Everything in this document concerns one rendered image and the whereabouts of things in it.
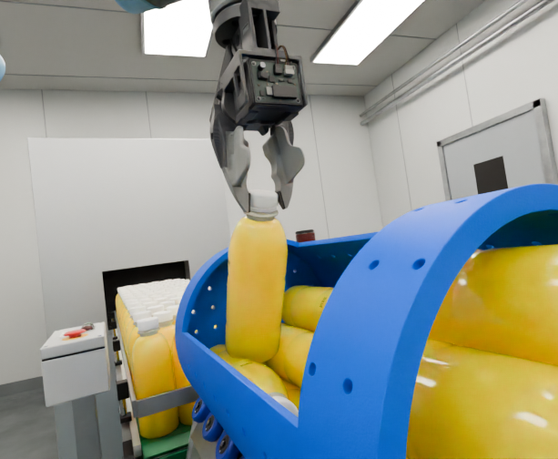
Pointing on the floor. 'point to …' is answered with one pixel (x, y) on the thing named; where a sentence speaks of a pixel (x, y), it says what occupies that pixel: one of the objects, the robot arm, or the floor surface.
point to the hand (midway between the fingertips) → (262, 200)
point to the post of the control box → (86, 428)
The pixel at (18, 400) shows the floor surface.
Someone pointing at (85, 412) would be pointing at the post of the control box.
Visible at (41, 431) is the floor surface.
